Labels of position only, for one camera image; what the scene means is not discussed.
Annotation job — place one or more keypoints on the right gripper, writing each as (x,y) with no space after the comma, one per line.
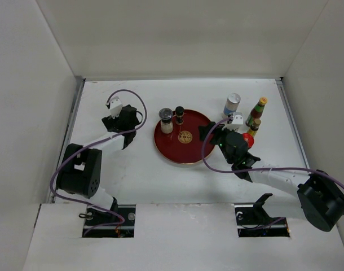
(220,129)

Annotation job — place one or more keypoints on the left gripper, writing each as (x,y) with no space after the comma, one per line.
(110,122)

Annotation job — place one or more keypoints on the small black-capped spice bottle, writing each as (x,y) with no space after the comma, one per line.
(179,114)

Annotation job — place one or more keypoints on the glass grinder with black top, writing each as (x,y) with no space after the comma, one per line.
(166,120)

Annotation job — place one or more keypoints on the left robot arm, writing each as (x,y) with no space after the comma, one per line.
(81,171)

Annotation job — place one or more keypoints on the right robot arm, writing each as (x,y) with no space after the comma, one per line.
(321,197)

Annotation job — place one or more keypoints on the red round tray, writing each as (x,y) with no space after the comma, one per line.
(183,144)

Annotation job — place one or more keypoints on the blue-labelled silver-capped shaker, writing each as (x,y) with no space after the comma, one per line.
(231,105)

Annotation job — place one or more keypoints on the red-capped sauce jar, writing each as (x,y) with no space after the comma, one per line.
(249,139)

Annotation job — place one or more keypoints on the small yellow-labelled bottle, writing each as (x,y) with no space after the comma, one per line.
(254,127)

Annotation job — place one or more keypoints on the red sauce bottle yellow cap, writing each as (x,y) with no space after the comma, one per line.
(257,111)

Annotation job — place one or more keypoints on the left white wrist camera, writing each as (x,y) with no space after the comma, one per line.
(115,106)

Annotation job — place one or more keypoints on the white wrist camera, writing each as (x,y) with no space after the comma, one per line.
(115,106)
(235,121)

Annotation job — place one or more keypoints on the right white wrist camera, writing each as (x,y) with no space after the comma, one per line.
(235,121)

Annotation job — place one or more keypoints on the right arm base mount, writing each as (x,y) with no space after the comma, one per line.
(254,222)

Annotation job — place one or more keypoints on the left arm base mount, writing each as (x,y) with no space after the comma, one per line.
(103,225)

